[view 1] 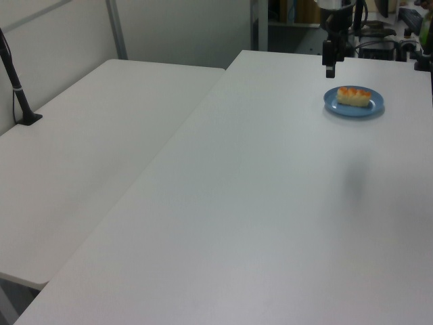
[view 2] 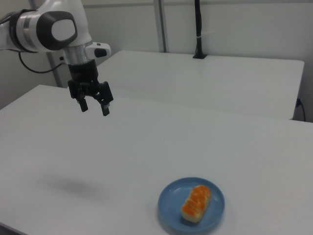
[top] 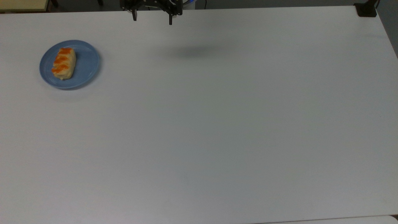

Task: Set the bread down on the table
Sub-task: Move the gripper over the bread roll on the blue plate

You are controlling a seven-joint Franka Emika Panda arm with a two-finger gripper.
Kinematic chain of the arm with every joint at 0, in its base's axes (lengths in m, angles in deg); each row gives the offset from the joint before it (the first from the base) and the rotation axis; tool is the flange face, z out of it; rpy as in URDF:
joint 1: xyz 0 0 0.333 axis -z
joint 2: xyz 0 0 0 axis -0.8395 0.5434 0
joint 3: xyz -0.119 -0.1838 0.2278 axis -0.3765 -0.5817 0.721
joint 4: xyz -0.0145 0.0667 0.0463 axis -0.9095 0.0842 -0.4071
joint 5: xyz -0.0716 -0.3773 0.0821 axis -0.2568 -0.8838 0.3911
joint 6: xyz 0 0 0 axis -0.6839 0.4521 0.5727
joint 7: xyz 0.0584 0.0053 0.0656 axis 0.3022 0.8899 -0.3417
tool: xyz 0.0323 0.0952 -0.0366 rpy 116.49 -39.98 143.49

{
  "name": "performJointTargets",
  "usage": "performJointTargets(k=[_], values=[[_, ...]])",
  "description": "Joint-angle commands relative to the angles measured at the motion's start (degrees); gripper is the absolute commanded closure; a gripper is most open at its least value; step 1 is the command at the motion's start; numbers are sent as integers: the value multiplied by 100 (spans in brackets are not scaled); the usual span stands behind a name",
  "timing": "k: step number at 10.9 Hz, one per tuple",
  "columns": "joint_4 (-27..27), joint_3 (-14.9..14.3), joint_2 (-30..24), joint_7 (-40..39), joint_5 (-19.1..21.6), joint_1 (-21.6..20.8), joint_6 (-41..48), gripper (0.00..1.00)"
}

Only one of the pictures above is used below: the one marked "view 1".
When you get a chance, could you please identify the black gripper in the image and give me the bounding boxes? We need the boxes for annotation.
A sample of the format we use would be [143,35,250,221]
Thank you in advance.
[319,5,356,79]

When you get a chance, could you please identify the golden bread loaf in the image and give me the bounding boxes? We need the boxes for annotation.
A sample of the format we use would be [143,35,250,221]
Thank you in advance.
[336,86,372,108]

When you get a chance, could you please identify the black electronics box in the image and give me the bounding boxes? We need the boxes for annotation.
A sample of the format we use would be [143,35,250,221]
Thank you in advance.
[357,40,397,62]

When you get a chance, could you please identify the dark brown flat object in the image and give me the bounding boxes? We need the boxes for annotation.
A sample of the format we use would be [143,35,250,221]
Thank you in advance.
[359,20,397,38]

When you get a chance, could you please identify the blue round plate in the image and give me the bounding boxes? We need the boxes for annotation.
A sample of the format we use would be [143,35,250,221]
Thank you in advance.
[323,85,386,118]

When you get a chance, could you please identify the grey shelf unit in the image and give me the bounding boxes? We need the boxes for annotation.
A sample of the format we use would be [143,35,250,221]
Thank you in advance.
[250,0,321,56]

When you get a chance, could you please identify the black keyboard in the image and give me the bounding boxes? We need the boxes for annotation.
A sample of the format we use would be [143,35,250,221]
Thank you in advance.
[396,7,426,30]

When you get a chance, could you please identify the green bottle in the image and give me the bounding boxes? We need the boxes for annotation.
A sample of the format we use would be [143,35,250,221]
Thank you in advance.
[418,5,433,47]

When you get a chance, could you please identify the black robot cable hose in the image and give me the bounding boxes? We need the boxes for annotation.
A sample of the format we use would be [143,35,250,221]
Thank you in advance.
[350,0,370,36]

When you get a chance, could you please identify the black clamp mount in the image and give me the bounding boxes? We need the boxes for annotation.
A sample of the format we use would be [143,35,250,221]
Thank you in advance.
[412,43,433,72]

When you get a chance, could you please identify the grey metal partition post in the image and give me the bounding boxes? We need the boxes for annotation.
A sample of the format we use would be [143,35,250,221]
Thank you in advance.
[105,0,129,61]

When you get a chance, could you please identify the black camera stand pole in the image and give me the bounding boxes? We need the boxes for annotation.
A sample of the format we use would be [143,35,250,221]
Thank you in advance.
[0,26,44,127]

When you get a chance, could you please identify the thin black stand cable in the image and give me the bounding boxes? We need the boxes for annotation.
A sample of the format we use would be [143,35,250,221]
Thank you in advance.
[11,88,22,125]

